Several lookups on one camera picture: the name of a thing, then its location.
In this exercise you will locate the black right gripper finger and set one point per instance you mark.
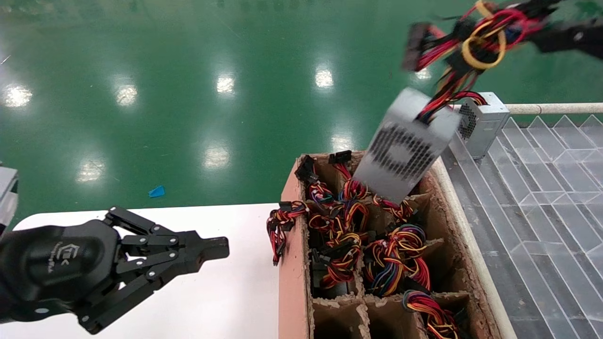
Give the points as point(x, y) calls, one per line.
point(537, 5)
point(574, 37)

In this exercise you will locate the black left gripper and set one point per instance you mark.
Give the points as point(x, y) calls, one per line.
point(56, 268)

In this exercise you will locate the divided brown cardboard box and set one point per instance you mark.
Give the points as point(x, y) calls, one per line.
point(292, 282)

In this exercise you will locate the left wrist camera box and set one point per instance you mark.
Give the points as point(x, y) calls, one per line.
point(7, 193)

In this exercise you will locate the blue scrap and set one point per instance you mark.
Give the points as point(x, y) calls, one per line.
point(157, 191)

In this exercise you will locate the white rack pipe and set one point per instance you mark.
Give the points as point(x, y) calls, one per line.
point(556, 108)
point(474, 246)

